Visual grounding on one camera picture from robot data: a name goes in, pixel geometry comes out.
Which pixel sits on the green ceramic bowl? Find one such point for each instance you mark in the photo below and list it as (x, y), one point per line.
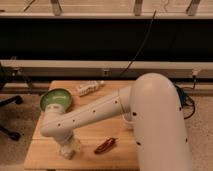
(56, 96)

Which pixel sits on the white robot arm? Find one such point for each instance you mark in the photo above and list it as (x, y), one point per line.
(157, 117)

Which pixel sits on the blue power box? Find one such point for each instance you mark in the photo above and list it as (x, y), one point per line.
(182, 96)

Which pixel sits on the pale translucent gripper body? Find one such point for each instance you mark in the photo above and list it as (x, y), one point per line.
(72, 145)

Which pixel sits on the wooden table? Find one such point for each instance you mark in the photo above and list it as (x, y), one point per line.
(43, 153)

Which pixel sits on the white paper cup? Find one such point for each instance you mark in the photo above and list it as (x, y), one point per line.
(128, 121)

